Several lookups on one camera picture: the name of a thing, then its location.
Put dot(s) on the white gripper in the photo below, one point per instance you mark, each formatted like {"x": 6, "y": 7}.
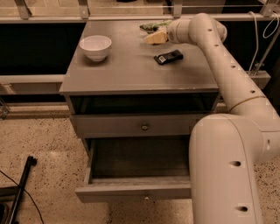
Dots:
{"x": 174, "y": 34}

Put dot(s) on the green jalapeno chip bag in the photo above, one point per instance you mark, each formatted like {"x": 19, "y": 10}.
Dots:
{"x": 153, "y": 27}

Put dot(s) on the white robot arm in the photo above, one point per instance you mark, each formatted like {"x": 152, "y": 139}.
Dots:
{"x": 224, "y": 148}

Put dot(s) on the grey wooden drawer cabinet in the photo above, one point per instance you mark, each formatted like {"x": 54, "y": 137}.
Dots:
{"x": 130, "y": 82}

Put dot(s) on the closed grey upper drawer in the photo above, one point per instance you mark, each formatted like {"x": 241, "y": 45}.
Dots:
{"x": 102, "y": 126}

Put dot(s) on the open grey middle drawer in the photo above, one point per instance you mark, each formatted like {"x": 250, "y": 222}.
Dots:
{"x": 137, "y": 168}

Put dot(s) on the dark blue snack bar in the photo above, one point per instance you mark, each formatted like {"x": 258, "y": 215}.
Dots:
{"x": 168, "y": 57}

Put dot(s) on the white ceramic bowl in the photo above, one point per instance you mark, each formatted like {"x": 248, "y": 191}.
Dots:
{"x": 96, "y": 47}

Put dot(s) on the black stand leg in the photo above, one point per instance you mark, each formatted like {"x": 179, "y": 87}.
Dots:
{"x": 9, "y": 214}

